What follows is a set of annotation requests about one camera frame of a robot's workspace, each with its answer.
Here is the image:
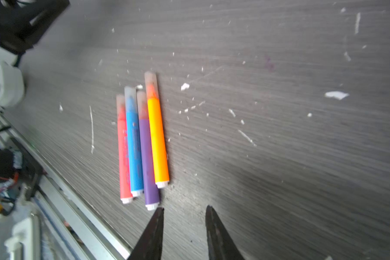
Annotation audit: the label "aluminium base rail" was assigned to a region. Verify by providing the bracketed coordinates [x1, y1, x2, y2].
[4, 128, 131, 260]

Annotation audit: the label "left circuit board wires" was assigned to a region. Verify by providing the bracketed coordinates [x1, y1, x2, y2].
[0, 149, 43, 217]

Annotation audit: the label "white timer clock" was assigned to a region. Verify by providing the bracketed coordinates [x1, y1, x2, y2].
[0, 62, 25, 108]

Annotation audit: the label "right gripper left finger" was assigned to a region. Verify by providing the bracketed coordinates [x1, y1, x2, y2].
[128, 208, 164, 260]

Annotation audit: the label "blue marker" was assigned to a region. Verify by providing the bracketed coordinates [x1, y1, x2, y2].
[124, 86, 144, 198]

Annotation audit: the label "orange marker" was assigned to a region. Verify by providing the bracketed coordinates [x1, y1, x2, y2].
[145, 71, 170, 189]

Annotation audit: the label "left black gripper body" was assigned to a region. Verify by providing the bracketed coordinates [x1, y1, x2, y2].
[0, 1, 70, 54]

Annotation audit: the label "purple marker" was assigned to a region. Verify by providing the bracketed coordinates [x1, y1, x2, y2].
[136, 90, 160, 211]

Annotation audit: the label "red pink marker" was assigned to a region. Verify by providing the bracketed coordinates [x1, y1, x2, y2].
[116, 94, 133, 204]

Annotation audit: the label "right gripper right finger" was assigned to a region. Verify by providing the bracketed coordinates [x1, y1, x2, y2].
[205, 205, 245, 260]

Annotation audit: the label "white clamp device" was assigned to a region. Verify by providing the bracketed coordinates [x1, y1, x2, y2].
[4, 214, 41, 260]

